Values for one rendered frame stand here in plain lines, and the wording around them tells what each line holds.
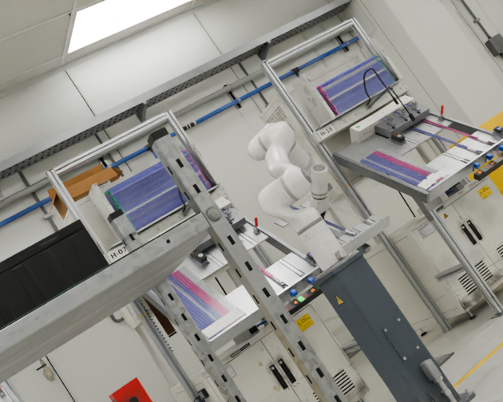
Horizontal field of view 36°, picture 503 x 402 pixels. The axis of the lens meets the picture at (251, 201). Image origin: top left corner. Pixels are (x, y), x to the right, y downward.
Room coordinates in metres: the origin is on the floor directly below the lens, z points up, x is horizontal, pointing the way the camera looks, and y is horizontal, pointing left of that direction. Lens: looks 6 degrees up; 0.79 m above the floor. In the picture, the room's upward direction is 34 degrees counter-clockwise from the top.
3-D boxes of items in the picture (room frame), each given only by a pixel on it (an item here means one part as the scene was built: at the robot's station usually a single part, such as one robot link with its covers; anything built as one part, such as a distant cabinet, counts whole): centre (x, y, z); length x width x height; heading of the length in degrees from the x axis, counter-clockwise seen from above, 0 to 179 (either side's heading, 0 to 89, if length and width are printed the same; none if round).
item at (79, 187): (4.29, 0.62, 1.82); 0.68 x 0.30 x 0.20; 117
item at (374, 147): (4.65, -0.90, 0.65); 1.01 x 0.73 x 1.29; 27
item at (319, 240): (3.11, -0.14, 0.79); 0.19 x 0.19 x 0.18
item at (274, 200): (3.11, -0.11, 1.00); 0.19 x 0.12 x 0.24; 74
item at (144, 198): (4.07, 0.39, 1.52); 0.51 x 0.13 x 0.27; 117
